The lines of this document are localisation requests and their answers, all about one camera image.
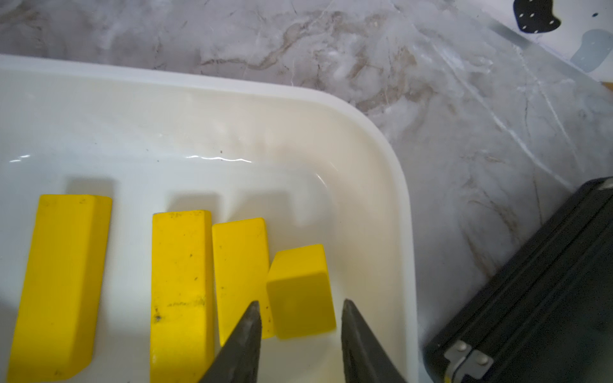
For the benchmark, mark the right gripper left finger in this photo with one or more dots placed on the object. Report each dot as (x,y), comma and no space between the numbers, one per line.
(239,358)

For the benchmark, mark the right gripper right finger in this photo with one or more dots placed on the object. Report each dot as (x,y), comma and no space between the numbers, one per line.
(364,359)

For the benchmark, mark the long yellow block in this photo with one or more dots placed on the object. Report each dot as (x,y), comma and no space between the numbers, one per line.
(57,320)

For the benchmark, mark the black hard case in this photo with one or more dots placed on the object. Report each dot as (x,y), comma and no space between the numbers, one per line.
(546,316)

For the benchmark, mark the small yellow cube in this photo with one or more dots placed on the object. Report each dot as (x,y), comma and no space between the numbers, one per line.
(299,292)

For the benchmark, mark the white plastic bin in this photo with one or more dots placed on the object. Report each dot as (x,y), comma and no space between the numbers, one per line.
(209,179)

